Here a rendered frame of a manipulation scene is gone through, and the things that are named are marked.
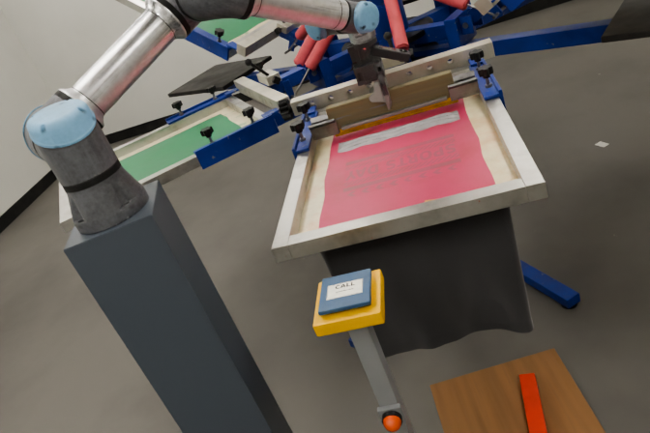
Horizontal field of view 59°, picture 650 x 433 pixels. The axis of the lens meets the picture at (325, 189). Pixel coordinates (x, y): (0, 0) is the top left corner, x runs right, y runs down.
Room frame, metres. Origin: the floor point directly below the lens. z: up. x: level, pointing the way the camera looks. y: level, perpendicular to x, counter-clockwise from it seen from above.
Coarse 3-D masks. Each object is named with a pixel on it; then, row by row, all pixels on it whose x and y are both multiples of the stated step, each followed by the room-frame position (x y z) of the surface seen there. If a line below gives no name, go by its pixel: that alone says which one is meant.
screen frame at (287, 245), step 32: (480, 96) 1.56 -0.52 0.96; (512, 128) 1.23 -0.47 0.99; (512, 160) 1.11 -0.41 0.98; (288, 192) 1.34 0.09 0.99; (480, 192) 1.01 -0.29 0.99; (512, 192) 0.97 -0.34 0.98; (544, 192) 0.96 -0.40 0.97; (288, 224) 1.18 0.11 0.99; (352, 224) 1.07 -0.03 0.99; (384, 224) 1.04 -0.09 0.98; (416, 224) 1.02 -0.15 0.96; (288, 256) 1.09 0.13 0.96
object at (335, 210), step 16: (368, 128) 1.65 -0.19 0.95; (384, 128) 1.60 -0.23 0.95; (336, 144) 1.62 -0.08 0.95; (384, 144) 1.49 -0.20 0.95; (336, 160) 1.51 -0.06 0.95; (336, 176) 1.41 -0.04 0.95; (336, 192) 1.32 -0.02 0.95; (368, 192) 1.25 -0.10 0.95; (384, 192) 1.22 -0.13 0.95; (400, 192) 1.19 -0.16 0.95; (336, 208) 1.24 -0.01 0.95; (352, 208) 1.21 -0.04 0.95; (368, 208) 1.18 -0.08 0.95; (384, 208) 1.15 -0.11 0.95; (320, 224) 1.19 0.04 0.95
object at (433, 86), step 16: (416, 80) 1.60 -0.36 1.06; (432, 80) 1.58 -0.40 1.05; (448, 80) 1.56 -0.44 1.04; (368, 96) 1.63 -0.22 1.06; (400, 96) 1.60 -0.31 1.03; (416, 96) 1.59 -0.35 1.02; (432, 96) 1.58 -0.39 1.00; (448, 96) 1.57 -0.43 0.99; (336, 112) 1.65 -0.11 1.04; (352, 112) 1.64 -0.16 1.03; (368, 112) 1.63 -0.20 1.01; (384, 112) 1.61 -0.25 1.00
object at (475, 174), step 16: (432, 112) 1.58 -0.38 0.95; (464, 112) 1.50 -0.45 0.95; (432, 128) 1.48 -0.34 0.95; (448, 128) 1.44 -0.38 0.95; (464, 128) 1.40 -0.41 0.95; (400, 144) 1.45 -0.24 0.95; (464, 144) 1.31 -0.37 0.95; (480, 144) 1.28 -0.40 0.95; (464, 160) 1.23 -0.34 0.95; (480, 160) 1.20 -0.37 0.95; (432, 176) 1.21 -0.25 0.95; (448, 176) 1.18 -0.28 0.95; (464, 176) 1.16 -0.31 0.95; (480, 176) 1.13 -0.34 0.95; (416, 192) 1.17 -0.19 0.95; (432, 192) 1.14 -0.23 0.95; (448, 192) 1.11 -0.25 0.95
